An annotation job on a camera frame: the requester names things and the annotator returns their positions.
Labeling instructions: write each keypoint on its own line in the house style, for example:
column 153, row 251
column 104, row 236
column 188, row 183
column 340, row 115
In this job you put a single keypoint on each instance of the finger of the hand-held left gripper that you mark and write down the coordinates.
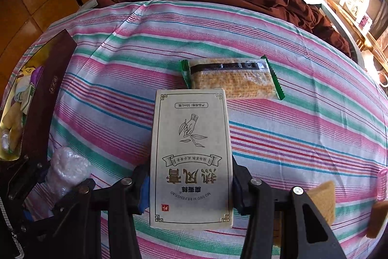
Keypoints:
column 39, row 225
column 24, row 177

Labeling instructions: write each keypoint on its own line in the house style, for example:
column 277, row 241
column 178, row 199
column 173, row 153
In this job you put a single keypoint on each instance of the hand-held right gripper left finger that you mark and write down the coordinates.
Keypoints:
column 145, row 195

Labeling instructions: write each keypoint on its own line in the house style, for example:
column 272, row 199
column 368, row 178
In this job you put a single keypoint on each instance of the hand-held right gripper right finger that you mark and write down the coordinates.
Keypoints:
column 240, row 195

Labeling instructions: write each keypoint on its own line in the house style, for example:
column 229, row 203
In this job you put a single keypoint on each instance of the clear plastic wrap bundle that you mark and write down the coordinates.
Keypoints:
column 66, row 165
column 6, row 140

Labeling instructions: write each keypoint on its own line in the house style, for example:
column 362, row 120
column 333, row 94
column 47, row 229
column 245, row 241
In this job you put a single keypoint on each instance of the white printed carton box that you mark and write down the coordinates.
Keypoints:
column 191, row 155

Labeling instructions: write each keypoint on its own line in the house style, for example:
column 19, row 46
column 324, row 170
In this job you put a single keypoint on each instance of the gold metal tin box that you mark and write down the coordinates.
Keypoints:
column 45, row 95

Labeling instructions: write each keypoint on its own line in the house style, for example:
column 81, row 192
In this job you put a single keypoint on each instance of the beige sponge piece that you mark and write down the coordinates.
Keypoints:
column 13, row 119

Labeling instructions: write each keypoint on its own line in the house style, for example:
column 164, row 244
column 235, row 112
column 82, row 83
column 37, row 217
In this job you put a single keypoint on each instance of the striped bedsheet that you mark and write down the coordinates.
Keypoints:
column 272, row 140

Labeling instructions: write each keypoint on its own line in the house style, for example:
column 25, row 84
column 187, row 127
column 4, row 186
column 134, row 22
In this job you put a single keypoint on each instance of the brown yellow sponge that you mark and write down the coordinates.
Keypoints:
column 322, row 201

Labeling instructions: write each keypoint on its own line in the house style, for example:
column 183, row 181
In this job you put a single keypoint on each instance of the purple plastic packet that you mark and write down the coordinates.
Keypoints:
column 38, row 75

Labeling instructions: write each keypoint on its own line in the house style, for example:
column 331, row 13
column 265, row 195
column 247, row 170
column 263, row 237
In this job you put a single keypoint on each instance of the yellow packet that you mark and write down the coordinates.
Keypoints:
column 28, row 66

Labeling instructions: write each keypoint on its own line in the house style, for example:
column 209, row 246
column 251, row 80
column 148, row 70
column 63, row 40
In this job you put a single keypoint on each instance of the cracker packet with green ends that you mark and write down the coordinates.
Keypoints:
column 233, row 80

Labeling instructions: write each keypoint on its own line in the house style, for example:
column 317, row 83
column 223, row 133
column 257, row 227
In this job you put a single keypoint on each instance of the tan foam block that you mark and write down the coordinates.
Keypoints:
column 376, row 216

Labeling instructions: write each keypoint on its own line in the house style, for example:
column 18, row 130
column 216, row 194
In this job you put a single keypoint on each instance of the pink plastic item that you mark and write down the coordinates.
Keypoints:
column 383, row 180

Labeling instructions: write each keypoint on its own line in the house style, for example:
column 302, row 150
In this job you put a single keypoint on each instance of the wooden windowsill shelf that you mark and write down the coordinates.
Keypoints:
column 348, row 24

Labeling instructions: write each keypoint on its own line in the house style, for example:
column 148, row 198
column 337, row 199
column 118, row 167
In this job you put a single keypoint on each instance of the small purple box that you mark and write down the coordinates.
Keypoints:
column 365, row 21

